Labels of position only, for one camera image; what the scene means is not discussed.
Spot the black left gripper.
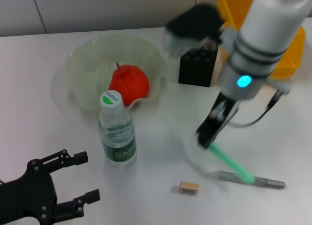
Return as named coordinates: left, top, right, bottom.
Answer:
left=0, top=149, right=101, bottom=225

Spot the green glass fruit plate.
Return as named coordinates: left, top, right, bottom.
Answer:
left=65, top=35, right=169, bottom=116

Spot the black mesh pen holder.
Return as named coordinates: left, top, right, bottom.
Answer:
left=178, top=37, right=219, bottom=88

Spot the grey marker pen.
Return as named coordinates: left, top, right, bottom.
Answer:
left=214, top=170, right=285, bottom=189

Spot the yellow plastic bin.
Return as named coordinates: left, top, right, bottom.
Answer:
left=217, top=0, right=307, bottom=80

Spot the green pen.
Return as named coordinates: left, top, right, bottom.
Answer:
left=207, top=143, right=256, bottom=185

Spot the black grey right wrist camera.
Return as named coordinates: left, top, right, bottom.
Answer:
left=163, top=4, right=227, bottom=59

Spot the clear green-label water bottle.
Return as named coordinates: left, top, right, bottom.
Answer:
left=97, top=90, right=137, bottom=165

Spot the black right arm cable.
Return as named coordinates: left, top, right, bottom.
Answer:
left=229, top=78, right=292, bottom=128

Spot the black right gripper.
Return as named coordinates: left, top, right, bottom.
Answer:
left=195, top=92, right=242, bottom=151

